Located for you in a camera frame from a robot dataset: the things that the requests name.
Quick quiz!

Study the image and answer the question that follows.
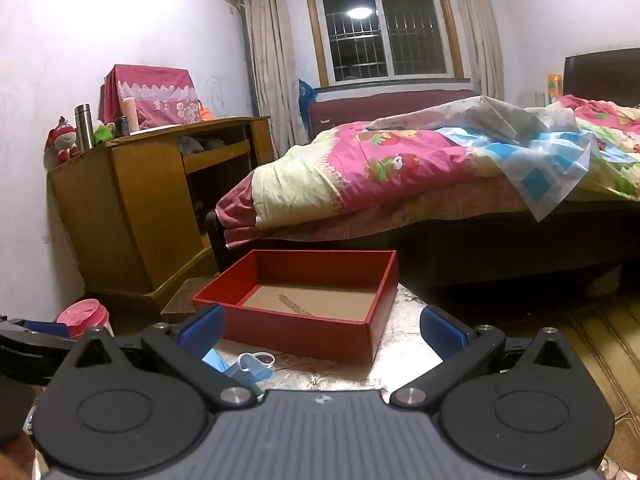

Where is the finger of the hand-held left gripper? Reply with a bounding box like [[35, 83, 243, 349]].
[[0, 332, 77, 362], [0, 316, 72, 339]]

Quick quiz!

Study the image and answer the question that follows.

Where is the pink floral cloth cover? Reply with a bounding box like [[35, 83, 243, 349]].
[[102, 64, 203, 131]]

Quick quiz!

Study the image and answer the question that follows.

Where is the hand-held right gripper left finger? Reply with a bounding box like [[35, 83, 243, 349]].
[[54, 304, 262, 408]]

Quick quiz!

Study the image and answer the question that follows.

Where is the blue plastic bag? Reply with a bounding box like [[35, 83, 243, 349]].
[[298, 79, 318, 120]]

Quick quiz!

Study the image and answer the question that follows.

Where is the maroon sofa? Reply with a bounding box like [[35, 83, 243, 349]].
[[306, 89, 483, 142]]

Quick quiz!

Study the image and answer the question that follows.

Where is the pink cartoon quilt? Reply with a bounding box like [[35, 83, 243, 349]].
[[215, 95, 640, 251]]

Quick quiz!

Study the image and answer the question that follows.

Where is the dark wooden bed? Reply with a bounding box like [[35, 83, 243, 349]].
[[205, 49, 640, 293]]

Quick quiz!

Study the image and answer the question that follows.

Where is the beige curtain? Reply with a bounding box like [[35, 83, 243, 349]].
[[452, 0, 506, 101], [240, 0, 316, 143]]

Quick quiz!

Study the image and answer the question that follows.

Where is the red and white doll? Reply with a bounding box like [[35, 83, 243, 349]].
[[46, 116, 82, 163]]

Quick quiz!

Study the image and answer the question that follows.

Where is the steel thermos flask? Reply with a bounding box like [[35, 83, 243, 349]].
[[75, 104, 96, 151]]

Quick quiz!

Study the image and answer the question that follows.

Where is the blue face mask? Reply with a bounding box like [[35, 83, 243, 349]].
[[202, 351, 277, 395]]

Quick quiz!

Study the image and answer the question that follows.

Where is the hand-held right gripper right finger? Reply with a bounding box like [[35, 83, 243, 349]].
[[389, 304, 583, 408]]

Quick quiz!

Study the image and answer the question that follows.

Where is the blue checked sheet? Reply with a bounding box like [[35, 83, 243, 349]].
[[367, 95, 593, 222]]

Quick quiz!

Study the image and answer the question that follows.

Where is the pink cup with red lid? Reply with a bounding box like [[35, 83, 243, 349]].
[[56, 298, 115, 339]]

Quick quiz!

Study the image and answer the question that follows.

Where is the wooden desk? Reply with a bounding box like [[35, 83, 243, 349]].
[[47, 116, 273, 302]]

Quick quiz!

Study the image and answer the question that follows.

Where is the grey cloth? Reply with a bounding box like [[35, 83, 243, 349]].
[[177, 135, 223, 157]]

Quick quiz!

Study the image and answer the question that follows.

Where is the wooden framed window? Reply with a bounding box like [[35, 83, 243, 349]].
[[302, 0, 466, 88]]

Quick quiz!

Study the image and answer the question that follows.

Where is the pink bottle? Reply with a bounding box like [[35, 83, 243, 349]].
[[121, 97, 138, 135]]

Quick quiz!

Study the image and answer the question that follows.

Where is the red cardboard box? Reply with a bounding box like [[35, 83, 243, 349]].
[[192, 249, 399, 365]]

